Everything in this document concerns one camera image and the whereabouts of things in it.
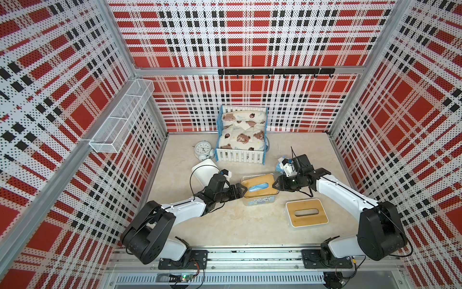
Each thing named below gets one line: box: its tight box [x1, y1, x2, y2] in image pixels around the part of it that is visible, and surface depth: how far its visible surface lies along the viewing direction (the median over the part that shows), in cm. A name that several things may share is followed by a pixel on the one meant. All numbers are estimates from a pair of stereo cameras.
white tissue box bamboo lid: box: [285, 198, 330, 228], surface depth 84 cm
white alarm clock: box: [192, 139, 215, 161], surface depth 109 cm
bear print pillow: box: [221, 110, 266, 129], surface depth 110 cm
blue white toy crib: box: [214, 104, 270, 165], surface depth 110 cm
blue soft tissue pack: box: [248, 182, 269, 193], surface depth 90 cm
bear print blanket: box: [217, 125, 266, 150], surface depth 109 cm
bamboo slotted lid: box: [241, 174, 279, 199], surface depth 89 cm
